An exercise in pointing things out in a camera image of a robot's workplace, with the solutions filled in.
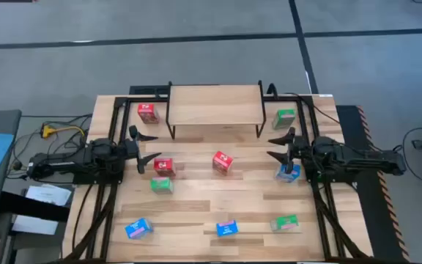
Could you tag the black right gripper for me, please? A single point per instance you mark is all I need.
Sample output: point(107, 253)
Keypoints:
point(300, 149)

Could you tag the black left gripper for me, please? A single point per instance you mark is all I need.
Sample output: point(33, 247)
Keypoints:
point(132, 148)

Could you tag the red Froot Loops cereal box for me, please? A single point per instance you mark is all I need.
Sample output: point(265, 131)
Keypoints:
point(164, 166)
point(148, 113)
point(222, 162)

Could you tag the blue Rice Krispies cereal box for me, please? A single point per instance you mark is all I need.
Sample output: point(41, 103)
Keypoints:
point(138, 228)
point(227, 228)
point(281, 176)

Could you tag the green Apple Jacks cereal box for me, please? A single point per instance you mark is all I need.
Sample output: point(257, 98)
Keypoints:
point(161, 185)
point(283, 118)
point(284, 222)

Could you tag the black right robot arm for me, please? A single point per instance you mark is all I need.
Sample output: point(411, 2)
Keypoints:
point(361, 159)

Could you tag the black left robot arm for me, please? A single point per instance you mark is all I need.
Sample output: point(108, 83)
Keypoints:
point(86, 157)

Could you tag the wooden shelf with black legs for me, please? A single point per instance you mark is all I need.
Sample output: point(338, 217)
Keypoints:
point(214, 104)

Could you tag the black perforated metal bar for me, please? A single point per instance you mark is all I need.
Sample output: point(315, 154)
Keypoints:
point(145, 90)

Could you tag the black hazard-striped floor mat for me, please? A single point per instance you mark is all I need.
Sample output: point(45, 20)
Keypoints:
point(365, 190)

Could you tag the white paper sheet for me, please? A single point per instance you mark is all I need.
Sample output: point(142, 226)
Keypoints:
point(35, 224)
point(48, 194)

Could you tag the black flat bar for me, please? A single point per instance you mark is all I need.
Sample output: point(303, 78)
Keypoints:
point(31, 207)

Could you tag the black round plug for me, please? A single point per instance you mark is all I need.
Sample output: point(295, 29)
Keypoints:
point(17, 165)

